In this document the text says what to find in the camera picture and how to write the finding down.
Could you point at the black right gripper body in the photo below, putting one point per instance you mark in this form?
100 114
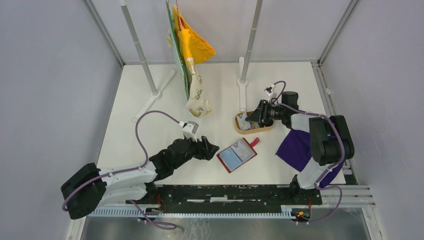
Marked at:
269 112

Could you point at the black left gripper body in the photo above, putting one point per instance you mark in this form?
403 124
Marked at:
194 150

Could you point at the red leather card holder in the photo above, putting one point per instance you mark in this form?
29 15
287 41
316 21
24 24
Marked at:
230 161

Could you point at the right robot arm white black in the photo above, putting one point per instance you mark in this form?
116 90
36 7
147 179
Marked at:
316 145

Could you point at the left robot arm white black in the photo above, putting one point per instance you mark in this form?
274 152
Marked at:
91 187

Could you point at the tan oval card tray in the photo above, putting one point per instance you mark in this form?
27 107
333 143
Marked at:
261 129

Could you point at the right grey stand pole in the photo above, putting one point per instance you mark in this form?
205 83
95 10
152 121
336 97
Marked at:
243 62

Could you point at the grey stand pole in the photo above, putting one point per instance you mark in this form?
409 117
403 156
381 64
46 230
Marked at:
156 92
243 62

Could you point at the cream patterned fabric bag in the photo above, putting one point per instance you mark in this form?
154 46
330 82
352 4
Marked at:
198 103

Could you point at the purple cloth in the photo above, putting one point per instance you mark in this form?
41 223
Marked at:
295 149

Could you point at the left grey stand pole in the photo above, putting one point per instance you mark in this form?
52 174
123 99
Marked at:
156 92

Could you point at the yellow cloth hanging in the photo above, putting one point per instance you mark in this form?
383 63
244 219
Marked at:
193 48

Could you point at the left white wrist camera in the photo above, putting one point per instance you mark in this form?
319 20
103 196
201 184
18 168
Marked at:
189 130

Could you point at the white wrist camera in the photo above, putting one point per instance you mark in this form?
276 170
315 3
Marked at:
189 130
271 94

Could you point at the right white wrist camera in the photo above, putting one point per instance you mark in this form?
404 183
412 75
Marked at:
271 94

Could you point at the white toothed cable rail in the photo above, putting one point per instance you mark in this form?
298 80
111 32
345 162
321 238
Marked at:
133 212

